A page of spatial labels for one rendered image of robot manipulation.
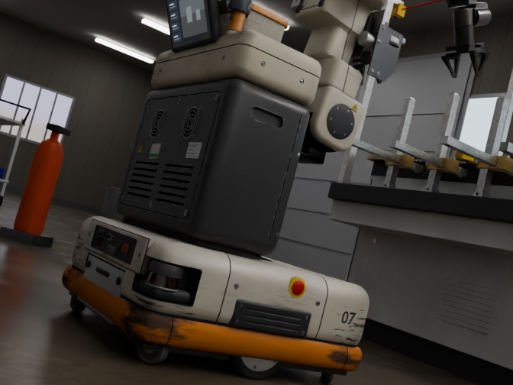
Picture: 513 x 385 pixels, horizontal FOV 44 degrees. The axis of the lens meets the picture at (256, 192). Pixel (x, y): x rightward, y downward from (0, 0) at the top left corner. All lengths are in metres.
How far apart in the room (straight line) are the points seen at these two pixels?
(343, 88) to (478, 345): 1.29
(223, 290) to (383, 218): 1.53
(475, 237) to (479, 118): 4.75
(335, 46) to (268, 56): 0.43
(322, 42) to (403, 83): 6.24
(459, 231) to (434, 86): 5.28
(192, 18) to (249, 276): 0.69
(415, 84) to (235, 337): 6.72
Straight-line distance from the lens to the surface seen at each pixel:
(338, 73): 1.88
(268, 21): 1.75
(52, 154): 3.60
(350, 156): 3.14
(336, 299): 1.67
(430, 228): 2.69
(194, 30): 1.73
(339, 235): 8.20
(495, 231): 2.50
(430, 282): 2.91
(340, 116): 1.87
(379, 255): 3.14
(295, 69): 1.59
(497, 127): 2.61
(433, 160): 2.66
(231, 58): 1.54
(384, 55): 1.98
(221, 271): 1.45
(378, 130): 8.20
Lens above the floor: 0.33
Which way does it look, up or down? 4 degrees up
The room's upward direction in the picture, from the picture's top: 15 degrees clockwise
